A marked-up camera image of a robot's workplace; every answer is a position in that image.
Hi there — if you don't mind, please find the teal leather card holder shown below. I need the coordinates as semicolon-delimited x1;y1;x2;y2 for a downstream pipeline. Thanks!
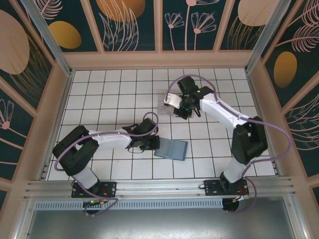
154;138;188;162

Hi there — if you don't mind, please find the clear acrylic tray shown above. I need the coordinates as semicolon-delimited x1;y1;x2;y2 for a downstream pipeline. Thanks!
158;90;196;118

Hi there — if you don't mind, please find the grey metal sheet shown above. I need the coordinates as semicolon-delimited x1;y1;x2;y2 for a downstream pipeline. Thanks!
23;208;300;239

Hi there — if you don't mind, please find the aluminium table edge rail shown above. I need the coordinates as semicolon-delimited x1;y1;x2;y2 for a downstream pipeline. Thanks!
245;71;280;176
39;71;75;181

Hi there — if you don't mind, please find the aluminium mounting rail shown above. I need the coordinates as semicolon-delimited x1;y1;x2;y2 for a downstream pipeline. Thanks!
23;176;296;200

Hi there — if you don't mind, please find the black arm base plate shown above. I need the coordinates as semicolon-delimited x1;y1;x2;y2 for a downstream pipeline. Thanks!
203;179;250;198
71;181;118;199

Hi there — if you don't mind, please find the slotted grey cable duct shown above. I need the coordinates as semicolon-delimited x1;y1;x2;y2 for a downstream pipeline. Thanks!
34;198;224;211

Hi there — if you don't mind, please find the aluminium frame post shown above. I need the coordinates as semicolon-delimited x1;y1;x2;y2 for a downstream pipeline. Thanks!
244;0;292;74
19;0;74;77

